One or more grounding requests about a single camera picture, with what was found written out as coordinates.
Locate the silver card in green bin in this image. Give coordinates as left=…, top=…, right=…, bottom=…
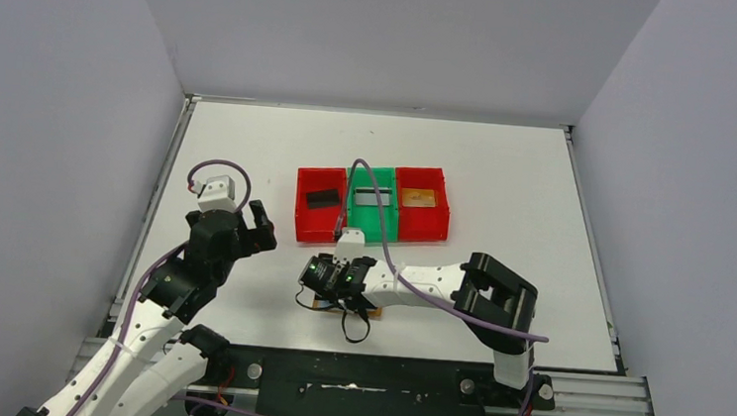
left=353, top=186, right=391, bottom=207

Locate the left red bin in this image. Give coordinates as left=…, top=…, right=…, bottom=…
left=294, top=167, right=348, bottom=244

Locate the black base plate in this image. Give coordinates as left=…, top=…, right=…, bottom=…
left=220, top=343, right=502, bottom=416

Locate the green middle bin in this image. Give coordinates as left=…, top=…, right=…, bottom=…
left=347, top=164, right=399, bottom=244

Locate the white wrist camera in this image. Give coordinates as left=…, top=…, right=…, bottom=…
left=333, top=227, right=366, bottom=263
left=197, top=175, right=238, bottom=213

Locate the red bin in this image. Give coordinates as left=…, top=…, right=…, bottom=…
left=395, top=166, right=451, bottom=243
left=294, top=167, right=348, bottom=244

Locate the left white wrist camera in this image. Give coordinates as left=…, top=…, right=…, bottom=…
left=197, top=175, right=238, bottom=213

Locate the yellow leather card holder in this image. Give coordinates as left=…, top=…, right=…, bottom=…
left=311, top=297, right=383, bottom=319

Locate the gold card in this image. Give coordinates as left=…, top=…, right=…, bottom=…
left=400, top=187, right=438, bottom=208

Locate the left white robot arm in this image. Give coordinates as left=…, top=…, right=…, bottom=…
left=18, top=200, right=277, bottom=416

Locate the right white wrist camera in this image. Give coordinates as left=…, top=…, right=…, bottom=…
left=333, top=227, right=366, bottom=263

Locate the right red bin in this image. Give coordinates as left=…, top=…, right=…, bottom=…
left=395, top=166, right=451, bottom=243

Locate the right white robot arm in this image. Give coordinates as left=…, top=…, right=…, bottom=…
left=299, top=246, right=548, bottom=390

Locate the black card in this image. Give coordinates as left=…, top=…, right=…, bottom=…
left=305, top=188, right=342, bottom=210

